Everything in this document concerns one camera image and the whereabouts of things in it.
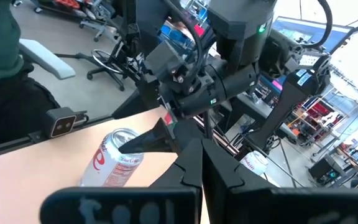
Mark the monitor with blue screen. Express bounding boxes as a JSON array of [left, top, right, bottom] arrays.
[[270, 15, 354, 55]]

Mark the silver Diet Coke can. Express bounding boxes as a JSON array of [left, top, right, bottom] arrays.
[[79, 127, 145, 188]]

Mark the black metal table frame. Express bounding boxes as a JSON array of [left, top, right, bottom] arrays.
[[0, 114, 117, 162]]

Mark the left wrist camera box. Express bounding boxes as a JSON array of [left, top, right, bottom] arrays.
[[144, 40, 195, 94]]

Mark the grey office chair base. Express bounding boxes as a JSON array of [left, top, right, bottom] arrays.
[[78, 12, 121, 43]]

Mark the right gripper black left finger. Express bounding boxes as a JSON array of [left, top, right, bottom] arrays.
[[39, 138, 203, 224]]

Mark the office chair grey armrest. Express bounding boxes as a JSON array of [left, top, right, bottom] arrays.
[[17, 38, 76, 80]]

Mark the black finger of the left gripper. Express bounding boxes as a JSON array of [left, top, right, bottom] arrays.
[[118, 117, 177, 154], [175, 118, 205, 156]]

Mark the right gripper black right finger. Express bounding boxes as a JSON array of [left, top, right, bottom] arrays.
[[202, 139, 358, 224]]

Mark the black perforated computer case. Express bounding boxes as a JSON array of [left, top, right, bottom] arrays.
[[308, 154, 354, 187]]

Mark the small black table camera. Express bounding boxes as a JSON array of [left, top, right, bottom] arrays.
[[44, 106, 90, 139]]

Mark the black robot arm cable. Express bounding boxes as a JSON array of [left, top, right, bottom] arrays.
[[300, 0, 334, 49]]

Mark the storage rack with red bins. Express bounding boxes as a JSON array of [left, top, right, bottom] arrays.
[[287, 96, 347, 141]]

